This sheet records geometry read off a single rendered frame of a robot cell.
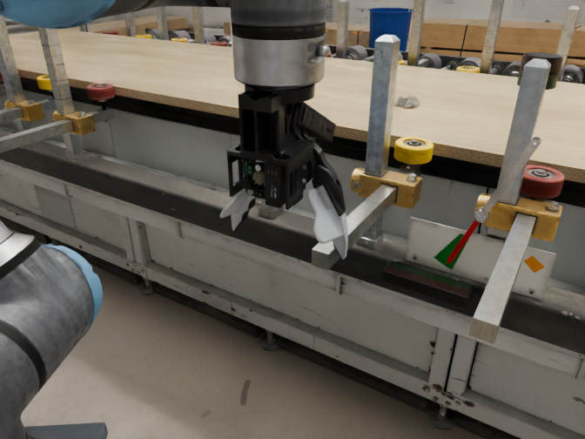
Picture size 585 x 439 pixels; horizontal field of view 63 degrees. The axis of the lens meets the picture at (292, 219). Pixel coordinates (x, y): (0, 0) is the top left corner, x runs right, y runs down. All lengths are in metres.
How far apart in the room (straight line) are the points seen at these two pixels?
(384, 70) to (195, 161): 0.82
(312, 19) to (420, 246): 0.63
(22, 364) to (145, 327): 1.30
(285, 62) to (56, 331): 0.48
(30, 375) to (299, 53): 0.51
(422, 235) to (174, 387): 1.05
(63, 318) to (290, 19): 0.51
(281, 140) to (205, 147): 1.04
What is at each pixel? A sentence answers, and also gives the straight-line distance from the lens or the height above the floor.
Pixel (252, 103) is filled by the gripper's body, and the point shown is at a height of 1.13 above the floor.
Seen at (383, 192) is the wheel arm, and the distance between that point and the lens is 0.93.
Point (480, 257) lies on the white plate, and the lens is 0.97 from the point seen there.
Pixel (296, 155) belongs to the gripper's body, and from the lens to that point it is 0.48.
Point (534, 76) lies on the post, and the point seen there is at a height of 1.09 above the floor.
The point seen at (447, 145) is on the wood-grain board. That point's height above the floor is 0.90.
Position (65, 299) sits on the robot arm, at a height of 0.82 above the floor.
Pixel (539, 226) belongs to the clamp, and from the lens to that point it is 0.92.
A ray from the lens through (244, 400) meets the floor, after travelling 1.66.
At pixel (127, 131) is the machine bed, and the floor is 0.73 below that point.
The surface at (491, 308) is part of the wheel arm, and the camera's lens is 0.66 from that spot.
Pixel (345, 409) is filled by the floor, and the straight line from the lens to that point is 1.63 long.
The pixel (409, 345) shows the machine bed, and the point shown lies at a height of 0.25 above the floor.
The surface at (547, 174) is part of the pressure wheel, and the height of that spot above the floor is 0.90.
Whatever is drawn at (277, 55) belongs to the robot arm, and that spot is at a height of 1.17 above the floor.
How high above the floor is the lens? 1.25
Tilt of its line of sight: 28 degrees down
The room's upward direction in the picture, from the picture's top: straight up
